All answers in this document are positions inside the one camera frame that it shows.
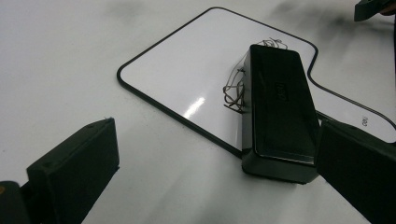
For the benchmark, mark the black whiteboard eraser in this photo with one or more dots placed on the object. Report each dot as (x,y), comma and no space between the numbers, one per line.
(280,115)

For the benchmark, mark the white paddle-shaped whiteboard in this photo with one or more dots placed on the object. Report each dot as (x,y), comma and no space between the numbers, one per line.
(186,71)

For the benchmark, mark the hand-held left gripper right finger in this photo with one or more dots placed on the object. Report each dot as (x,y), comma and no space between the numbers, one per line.
(361,165)

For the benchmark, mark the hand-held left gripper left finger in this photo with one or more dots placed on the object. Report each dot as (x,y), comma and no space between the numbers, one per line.
(74,168)

